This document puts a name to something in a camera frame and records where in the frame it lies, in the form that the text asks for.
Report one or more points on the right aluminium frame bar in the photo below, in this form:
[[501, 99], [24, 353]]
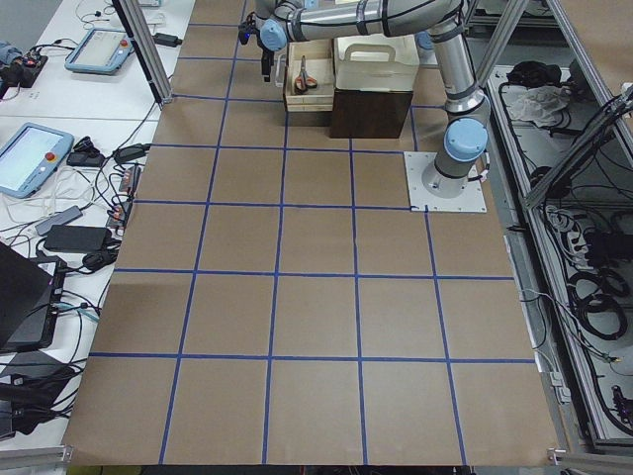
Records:
[[591, 137]]

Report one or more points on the white drawer handle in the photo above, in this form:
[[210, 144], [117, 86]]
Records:
[[280, 70]]

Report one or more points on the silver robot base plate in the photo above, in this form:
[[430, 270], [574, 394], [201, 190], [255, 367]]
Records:
[[429, 191]]

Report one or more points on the aluminium frame post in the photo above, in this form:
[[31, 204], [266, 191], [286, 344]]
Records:
[[137, 29]]

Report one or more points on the crumpled white cloth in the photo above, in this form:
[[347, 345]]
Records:
[[542, 106]]

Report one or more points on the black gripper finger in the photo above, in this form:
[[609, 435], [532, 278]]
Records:
[[267, 62]]

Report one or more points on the far blue teach pendant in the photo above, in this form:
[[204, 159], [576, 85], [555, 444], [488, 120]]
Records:
[[102, 52]]

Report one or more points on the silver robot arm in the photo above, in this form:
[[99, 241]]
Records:
[[275, 24], [425, 49]]

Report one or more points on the blue teach pendant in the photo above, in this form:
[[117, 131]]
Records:
[[102, 52], [30, 157]]

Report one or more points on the black laptop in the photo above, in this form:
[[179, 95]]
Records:
[[30, 292]]

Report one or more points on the light wooden drawer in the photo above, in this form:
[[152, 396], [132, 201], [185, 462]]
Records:
[[319, 55]]

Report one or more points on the near blue teach pendant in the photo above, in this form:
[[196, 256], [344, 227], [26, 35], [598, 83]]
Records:
[[30, 157]]

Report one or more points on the black power brick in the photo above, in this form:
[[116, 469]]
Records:
[[75, 239]]

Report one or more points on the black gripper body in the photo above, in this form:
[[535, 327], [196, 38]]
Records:
[[266, 55]]

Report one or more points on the white plastic tray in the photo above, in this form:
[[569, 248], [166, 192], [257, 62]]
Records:
[[375, 63]]

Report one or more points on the grey orange scissors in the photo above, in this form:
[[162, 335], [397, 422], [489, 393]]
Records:
[[303, 81]]

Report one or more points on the dark brown drawer cabinet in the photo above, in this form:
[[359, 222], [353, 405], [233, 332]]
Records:
[[368, 114]]

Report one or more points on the grey usb hub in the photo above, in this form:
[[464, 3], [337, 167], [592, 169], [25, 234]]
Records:
[[59, 219]]

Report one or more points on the black power adapter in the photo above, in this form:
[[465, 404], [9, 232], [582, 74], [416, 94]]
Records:
[[167, 40]]

